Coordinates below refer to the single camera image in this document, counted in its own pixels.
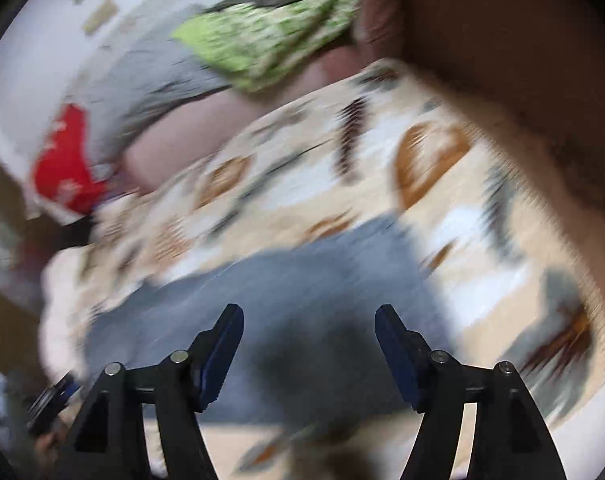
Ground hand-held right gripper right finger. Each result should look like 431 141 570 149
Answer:
375 304 568 480

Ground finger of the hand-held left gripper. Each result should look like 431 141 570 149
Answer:
25 370 83 436

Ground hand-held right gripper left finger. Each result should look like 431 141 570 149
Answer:
52 303 245 480

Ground grey pants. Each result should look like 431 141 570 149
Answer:
82 215 458 426

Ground wooden furniture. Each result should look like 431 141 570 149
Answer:
0 150 50 371

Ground white cloth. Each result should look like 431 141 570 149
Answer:
37 247 100 376

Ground beige printed blanket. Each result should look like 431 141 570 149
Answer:
37 57 605 480

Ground pink bed sheet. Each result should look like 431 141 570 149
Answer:
122 45 368 196

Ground red cloth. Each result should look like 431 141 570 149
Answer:
31 104 113 216

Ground grey cloth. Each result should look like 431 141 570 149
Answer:
65 5 233 161

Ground brown cloth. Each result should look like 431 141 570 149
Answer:
357 0 605 281

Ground green patterned cloth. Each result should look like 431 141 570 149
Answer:
172 0 368 93

